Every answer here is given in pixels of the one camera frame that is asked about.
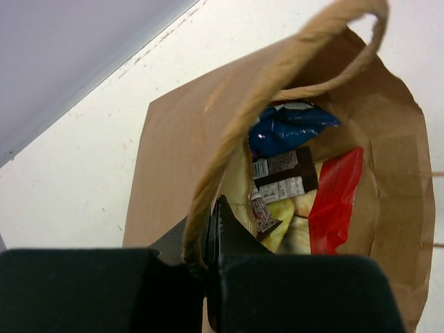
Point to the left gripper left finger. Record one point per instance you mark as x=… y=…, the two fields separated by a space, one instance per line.
x=145 y=289

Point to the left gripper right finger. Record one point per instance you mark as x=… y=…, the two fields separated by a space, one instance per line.
x=250 y=289

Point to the brown chocolate bar wrapper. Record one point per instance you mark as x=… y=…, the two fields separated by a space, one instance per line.
x=265 y=222

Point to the brown paper bag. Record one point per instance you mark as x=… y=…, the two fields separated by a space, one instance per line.
x=191 y=134

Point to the yellow chip bag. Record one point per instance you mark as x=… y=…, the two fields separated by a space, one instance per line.
x=237 y=185

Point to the red chip bag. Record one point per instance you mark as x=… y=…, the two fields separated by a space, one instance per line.
x=330 y=215

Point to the blue snack bag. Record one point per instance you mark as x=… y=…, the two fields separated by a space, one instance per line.
x=286 y=126

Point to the dark chocolate bar wrapper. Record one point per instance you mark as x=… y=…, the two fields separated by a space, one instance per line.
x=286 y=175

